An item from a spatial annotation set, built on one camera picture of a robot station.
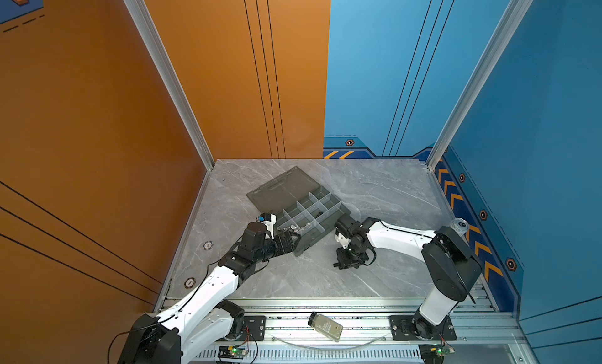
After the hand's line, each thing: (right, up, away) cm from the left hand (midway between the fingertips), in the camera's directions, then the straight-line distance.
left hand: (293, 238), depth 82 cm
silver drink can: (+59, +4, 0) cm, 59 cm away
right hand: (+17, -12, +4) cm, 21 cm away
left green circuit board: (-18, -32, -11) cm, 38 cm away
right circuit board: (+43, -32, -12) cm, 55 cm away
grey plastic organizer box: (+2, +10, +16) cm, 19 cm away
